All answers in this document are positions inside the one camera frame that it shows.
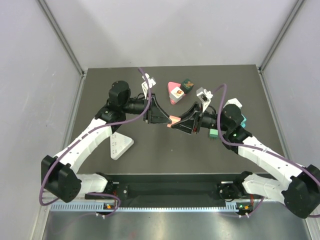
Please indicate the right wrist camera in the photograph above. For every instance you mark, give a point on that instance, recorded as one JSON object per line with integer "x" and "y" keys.
{"x": 205, "y": 97}

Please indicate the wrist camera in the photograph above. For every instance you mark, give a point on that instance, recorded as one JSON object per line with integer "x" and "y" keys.
{"x": 205, "y": 97}
{"x": 148, "y": 83}

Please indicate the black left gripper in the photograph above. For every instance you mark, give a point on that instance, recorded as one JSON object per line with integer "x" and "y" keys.
{"x": 154, "y": 112}

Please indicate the grey white cube adapter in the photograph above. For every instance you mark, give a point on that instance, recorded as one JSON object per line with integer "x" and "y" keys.
{"x": 234, "y": 101}

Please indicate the pink triangular power strip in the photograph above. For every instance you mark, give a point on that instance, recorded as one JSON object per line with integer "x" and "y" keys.
{"x": 172, "y": 85}

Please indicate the white tiger cube adapter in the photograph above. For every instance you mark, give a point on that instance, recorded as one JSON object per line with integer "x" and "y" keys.
{"x": 175, "y": 95}

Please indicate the slotted cable duct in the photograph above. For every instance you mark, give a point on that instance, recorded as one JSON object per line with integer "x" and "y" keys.
{"x": 96, "y": 206}

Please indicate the teal cube charger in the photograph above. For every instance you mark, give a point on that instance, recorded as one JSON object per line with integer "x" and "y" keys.
{"x": 243, "y": 123}

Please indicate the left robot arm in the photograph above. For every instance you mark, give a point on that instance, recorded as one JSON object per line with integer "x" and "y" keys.
{"x": 59, "y": 173}

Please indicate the salmon pink cube charger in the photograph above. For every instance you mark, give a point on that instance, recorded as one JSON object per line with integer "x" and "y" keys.
{"x": 174, "y": 120}

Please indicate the white triangular power strip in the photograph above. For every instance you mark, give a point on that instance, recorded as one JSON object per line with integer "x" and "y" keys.
{"x": 119, "y": 144}

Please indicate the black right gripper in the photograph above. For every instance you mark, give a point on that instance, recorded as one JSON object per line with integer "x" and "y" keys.
{"x": 187, "y": 126}

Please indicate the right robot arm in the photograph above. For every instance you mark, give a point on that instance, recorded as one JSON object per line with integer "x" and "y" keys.
{"x": 293, "y": 185}

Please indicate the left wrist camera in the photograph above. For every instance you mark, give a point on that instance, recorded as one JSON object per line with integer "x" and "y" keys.
{"x": 148, "y": 83}

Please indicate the dark green cube adapter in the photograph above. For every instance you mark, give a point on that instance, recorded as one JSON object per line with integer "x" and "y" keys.
{"x": 186, "y": 86}

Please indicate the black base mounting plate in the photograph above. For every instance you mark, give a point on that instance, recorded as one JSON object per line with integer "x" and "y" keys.
{"x": 174, "y": 190}

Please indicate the mint green cube charger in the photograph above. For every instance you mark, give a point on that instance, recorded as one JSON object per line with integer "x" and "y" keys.
{"x": 213, "y": 133}

